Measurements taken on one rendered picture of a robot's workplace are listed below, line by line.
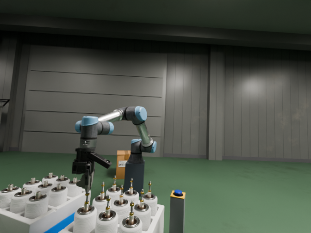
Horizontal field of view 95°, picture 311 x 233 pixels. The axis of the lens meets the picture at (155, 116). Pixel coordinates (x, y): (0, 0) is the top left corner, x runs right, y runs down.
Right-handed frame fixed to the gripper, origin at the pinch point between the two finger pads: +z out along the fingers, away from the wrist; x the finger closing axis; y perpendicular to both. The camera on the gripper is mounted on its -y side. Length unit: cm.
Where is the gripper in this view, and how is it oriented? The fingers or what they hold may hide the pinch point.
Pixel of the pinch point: (89, 189)
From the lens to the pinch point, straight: 83.5
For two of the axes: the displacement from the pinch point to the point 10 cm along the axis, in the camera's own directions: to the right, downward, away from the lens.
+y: -10.0, -0.5, -0.8
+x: 0.8, -0.7, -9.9
